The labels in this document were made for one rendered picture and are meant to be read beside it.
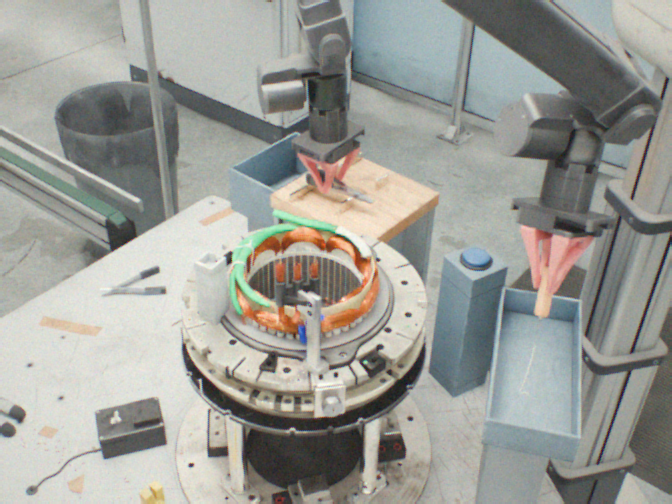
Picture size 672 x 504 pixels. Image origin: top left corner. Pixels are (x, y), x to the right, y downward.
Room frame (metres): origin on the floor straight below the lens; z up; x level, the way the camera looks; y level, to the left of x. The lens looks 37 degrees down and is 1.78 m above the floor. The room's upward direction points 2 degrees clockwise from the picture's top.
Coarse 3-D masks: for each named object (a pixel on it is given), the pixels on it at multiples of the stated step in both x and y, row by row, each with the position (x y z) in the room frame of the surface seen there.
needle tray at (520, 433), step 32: (512, 288) 0.87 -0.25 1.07; (512, 320) 0.84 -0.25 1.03; (544, 320) 0.85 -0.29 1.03; (576, 320) 0.82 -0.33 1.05; (512, 352) 0.78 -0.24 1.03; (544, 352) 0.78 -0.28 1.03; (576, 352) 0.76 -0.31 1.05; (512, 384) 0.72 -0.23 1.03; (544, 384) 0.72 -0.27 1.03; (576, 384) 0.70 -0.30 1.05; (512, 416) 0.67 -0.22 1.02; (544, 416) 0.67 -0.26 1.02; (576, 416) 0.64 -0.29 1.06; (512, 448) 0.62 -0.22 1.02; (544, 448) 0.61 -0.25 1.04; (576, 448) 0.60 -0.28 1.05; (480, 480) 0.70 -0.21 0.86; (512, 480) 0.69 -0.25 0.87
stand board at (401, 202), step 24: (360, 168) 1.17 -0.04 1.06; (384, 168) 1.17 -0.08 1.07; (288, 192) 1.09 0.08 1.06; (312, 192) 1.09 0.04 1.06; (384, 192) 1.10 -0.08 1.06; (408, 192) 1.10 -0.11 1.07; (432, 192) 1.10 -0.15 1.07; (312, 216) 1.03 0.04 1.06; (336, 216) 1.03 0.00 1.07; (360, 216) 1.03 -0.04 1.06; (384, 216) 1.03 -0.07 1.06; (408, 216) 1.04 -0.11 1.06; (384, 240) 0.99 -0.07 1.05
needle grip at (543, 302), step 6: (546, 270) 0.74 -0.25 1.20; (546, 276) 0.73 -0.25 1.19; (540, 282) 0.74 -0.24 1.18; (546, 282) 0.73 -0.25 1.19; (540, 288) 0.73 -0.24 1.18; (546, 288) 0.73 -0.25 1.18; (540, 294) 0.73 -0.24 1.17; (546, 294) 0.72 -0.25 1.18; (552, 294) 0.73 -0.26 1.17; (540, 300) 0.72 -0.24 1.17; (546, 300) 0.72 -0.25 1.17; (540, 306) 0.72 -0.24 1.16; (546, 306) 0.72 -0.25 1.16; (534, 312) 0.72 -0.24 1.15; (540, 312) 0.71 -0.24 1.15; (546, 312) 0.72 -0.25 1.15
